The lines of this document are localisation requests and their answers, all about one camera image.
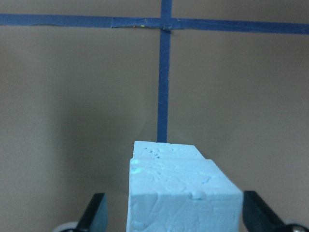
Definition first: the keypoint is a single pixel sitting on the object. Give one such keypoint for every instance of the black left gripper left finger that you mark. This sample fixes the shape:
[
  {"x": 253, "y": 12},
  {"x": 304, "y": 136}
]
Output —
[{"x": 95, "y": 217}]

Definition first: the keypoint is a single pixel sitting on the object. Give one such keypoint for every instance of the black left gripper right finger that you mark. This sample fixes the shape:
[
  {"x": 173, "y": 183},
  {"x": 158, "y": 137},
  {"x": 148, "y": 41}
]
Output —
[{"x": 257, "y": 216}]

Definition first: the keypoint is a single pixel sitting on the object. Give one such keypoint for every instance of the light blue block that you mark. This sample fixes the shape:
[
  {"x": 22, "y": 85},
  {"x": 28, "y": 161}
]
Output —
[
  {"x": 153, "y": 150},
  {"x": 181, "y": 195}
]

